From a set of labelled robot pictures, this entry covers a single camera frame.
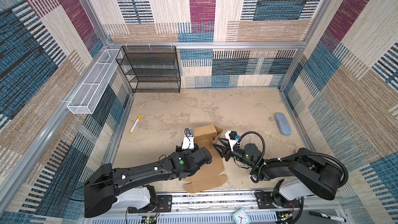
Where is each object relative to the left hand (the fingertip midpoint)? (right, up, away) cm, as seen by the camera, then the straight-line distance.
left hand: (188, 140), depth 78 cm
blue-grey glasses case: (+58, +5, +20) cm, 62 cm away
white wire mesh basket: (-45, +20, -8) cm, 50 cm away
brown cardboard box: (+13, -20, +3) cm, 24 cm away
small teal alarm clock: (+24, -31, -10) cm, 40 cm away
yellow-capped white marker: (-36, +5, +23) cm, 43 cm away
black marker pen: (+65, -32, -10) cm, 73 cm away
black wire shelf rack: (-29, +43, +33) cm, 61 cm away
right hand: (+14, -3, +4) cm, 15 cm away
